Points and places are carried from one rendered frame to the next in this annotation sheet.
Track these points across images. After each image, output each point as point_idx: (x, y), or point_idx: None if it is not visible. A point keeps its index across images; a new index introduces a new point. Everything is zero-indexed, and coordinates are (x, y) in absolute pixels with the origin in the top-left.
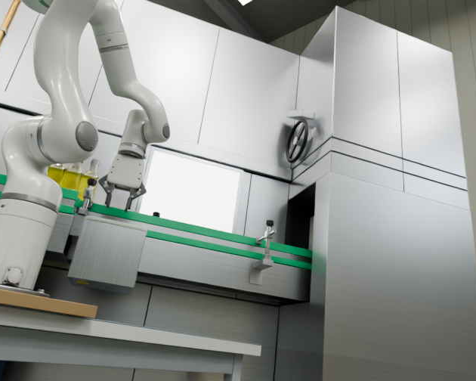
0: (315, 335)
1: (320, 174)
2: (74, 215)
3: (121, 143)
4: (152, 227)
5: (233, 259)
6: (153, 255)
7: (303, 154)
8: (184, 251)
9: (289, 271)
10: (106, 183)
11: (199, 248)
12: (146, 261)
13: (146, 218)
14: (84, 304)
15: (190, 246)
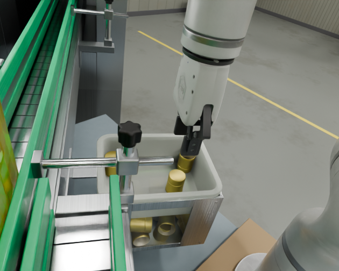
0: (109, 79)
1: None
2: (54, 214)
3: (238, 38)
4: (55, 90)
5: (77, 55)
6: (71, 126)
7: None
8: (73, 88)
9: (80, 29)
10: (193, 125)
11: (72, 70)
12: (71, 141)
13: (53, 84)
14: (259, 226)
15: (73, 76)
